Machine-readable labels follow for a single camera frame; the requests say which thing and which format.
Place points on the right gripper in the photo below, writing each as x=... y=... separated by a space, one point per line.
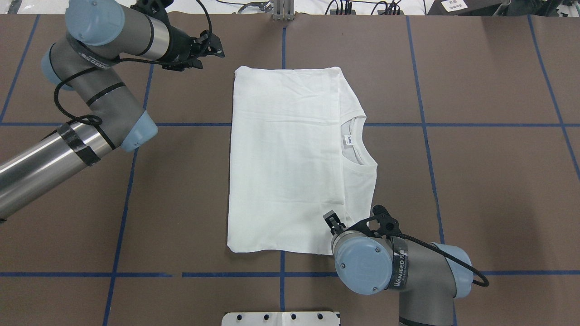
x=334 y=223

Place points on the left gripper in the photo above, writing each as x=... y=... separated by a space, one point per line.
x=180 y=45

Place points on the white printed t-shirt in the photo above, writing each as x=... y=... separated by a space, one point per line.
x=297 y=152

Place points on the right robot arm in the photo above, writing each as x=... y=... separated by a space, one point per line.
x=374 y=255

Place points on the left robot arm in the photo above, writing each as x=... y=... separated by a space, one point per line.
x=102 y=113

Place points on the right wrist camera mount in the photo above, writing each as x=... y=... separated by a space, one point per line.
x=387 y=225

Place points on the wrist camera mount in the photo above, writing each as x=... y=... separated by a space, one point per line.
x=153 y=8
x=387 y=225

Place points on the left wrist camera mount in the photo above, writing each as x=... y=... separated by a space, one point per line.
x=153 y=8

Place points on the aluminium frame post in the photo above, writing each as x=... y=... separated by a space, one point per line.
x=283 y=10

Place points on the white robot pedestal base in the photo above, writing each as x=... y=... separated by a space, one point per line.
x=303 y=318

